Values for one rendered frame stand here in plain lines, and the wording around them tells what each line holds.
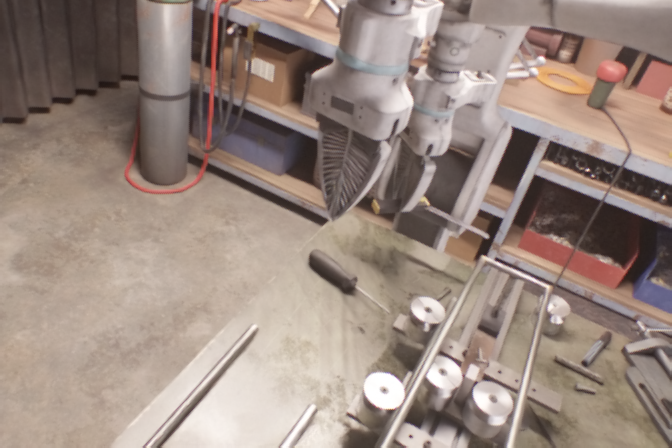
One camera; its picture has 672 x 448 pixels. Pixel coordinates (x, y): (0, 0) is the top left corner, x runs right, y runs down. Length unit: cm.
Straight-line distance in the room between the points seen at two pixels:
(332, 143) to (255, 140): 194
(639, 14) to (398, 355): 54
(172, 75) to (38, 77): 89
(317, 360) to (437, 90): 43
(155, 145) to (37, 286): 75
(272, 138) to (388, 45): 198
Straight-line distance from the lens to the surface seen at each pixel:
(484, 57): 104
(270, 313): 88
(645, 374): 105
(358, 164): 59
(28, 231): 244
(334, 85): 55
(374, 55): 52
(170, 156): 255
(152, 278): 219
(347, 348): 86
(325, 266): 95
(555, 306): 102
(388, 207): 96
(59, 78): 319
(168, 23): 229
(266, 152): 254
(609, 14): 68
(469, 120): 109
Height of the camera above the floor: 153
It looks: 35 degrees down
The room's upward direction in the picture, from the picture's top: 13 degrees clockwise
